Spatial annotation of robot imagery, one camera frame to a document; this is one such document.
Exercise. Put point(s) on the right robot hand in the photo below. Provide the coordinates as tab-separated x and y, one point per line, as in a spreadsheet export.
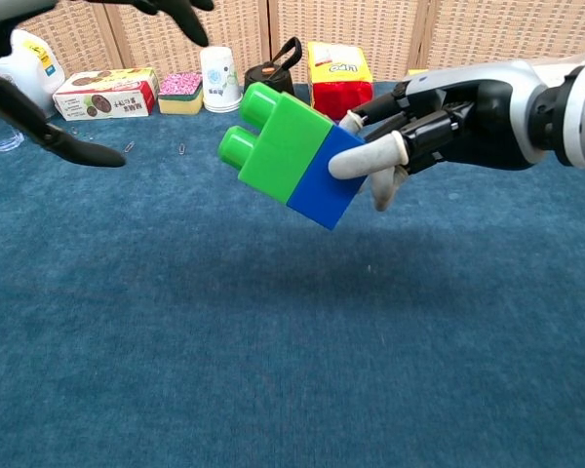
468	122

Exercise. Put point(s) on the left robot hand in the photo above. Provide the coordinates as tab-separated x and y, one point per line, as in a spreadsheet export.
53	139

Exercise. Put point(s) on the blue toy block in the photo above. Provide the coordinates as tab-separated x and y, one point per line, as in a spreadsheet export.
326	183

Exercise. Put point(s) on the green toy block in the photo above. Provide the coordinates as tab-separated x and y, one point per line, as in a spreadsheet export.
278	144

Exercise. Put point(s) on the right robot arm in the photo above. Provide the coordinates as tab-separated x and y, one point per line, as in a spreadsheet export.
575	112

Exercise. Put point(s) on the silver paper clip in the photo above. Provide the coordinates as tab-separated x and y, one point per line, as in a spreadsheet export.
82	132
129	146
181	148

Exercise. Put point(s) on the cookie box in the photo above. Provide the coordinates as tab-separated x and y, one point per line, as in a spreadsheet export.
107	95

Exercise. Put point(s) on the yellow tray with holes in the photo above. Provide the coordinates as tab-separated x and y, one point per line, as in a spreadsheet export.
416	72

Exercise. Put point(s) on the pink yellow green sponge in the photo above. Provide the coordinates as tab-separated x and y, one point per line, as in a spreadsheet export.
180	92

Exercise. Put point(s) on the woven folding screen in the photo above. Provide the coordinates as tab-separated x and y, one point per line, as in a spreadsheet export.
351	29

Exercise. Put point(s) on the stacked white paper cups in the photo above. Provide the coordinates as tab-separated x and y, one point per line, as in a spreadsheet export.
219	80

